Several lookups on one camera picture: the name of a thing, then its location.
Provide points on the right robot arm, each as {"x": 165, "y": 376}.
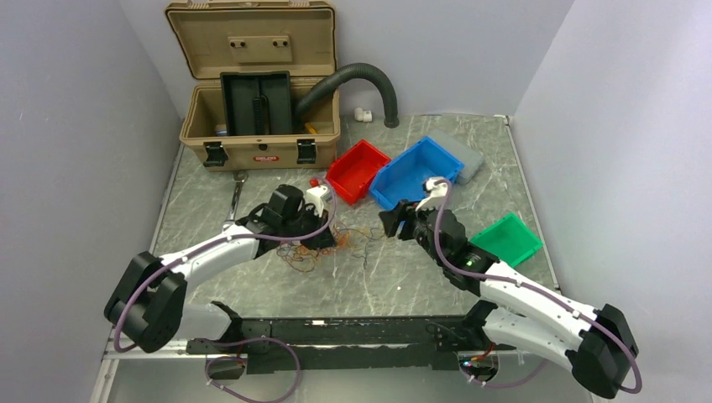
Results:
{"x": 596, "y": 345}

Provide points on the tan plastic toolbox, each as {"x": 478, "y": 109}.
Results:
{"x": 253, "y": 62}

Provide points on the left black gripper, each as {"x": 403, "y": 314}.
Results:
{"x": 321, "y": 240}

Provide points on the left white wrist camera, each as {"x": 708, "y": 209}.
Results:
{"x": 318, "y": 195}

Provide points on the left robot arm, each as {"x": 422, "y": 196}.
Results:
{"x": 148, "y": 307}

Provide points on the white pipe fitting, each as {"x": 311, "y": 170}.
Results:
{"x": 363, "y": 116}

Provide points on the black toolbox tray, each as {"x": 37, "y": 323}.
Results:
{"x": 257, "y": 104}

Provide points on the silver wrench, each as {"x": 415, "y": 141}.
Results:
{"x": 239, "y": 178}

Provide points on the red plastic bin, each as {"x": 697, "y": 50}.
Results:
{"x": 352, "y": 173}

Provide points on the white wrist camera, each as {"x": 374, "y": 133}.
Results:
{"x": 436, "y": 189}
{"x": 318, "y": 195}

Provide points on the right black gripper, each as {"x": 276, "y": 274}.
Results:
{"x": 390, "y": 219}

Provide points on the green plastic bin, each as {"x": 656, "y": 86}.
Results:
{"x": 509, "y": 239}

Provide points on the grey plastic case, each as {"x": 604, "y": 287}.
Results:
{"x": 471, "y": 158}

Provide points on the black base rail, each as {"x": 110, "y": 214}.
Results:
{"x": 270, "y": 344}

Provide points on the blue plastic bin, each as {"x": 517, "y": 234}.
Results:
{"x": 403, "y": 177}

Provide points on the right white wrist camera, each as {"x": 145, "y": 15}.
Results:
{"x": 436, "y": 189}

